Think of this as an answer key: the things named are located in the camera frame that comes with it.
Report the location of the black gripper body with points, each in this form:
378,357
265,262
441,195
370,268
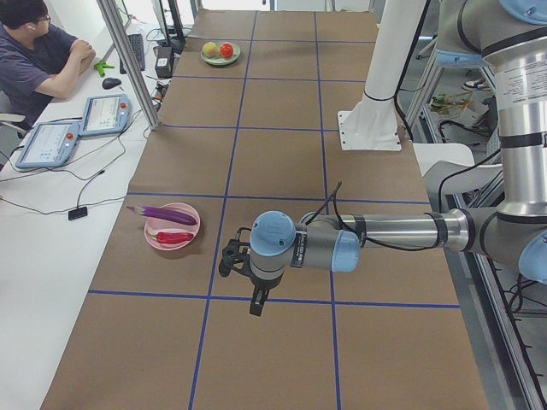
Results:
261,284

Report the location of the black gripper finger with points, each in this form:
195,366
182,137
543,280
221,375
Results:
258,301

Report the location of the red chili pepper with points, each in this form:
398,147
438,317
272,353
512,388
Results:
170,238

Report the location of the purple eggplant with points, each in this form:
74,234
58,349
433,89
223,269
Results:
164,214

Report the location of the red yellow pomegranate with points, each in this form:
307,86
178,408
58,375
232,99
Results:
226,50

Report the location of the pink yellow peach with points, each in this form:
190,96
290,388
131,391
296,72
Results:
211,50

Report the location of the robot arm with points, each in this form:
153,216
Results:
510,38

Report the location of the pink plate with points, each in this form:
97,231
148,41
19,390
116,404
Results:
154,225

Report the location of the brown paper table mat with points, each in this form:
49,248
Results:
163,330

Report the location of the small black usb hub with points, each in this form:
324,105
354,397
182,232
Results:
77,213

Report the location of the far teach pendant tablet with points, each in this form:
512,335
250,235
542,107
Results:
104,115

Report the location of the teach pendant tablet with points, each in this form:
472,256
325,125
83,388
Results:
104,115
49,145

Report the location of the green plate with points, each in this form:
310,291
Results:
219,61

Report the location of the black power adapter box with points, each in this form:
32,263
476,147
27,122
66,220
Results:
164,65

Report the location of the black computer mouse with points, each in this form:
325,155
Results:
110,83

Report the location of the near teach pendant tablet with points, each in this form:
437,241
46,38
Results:
49,145

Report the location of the black monitor stand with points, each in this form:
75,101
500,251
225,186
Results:
172,26

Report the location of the white chair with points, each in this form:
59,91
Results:
450,168

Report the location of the green toy on desk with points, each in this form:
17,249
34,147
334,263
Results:
101,67

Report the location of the black keyboard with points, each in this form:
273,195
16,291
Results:
136,42

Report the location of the seated person in blue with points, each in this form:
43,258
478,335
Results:
39,61

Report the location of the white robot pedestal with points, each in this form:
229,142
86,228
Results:
372,123

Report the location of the aluminium frame post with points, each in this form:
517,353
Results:
113,22

